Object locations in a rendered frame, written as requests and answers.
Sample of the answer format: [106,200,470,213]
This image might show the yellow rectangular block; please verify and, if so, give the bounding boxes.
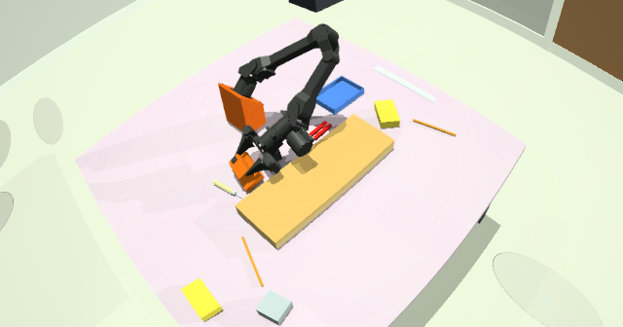
[374,99,400,128]
[181,278,222,321]

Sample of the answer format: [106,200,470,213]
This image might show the awl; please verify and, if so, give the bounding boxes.
[213,180,237,195]

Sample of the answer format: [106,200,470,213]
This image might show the white flat strip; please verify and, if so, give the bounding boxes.
[374,66,437,102]

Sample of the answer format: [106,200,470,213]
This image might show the tan rectangular panel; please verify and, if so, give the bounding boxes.
[235,115,394,249]

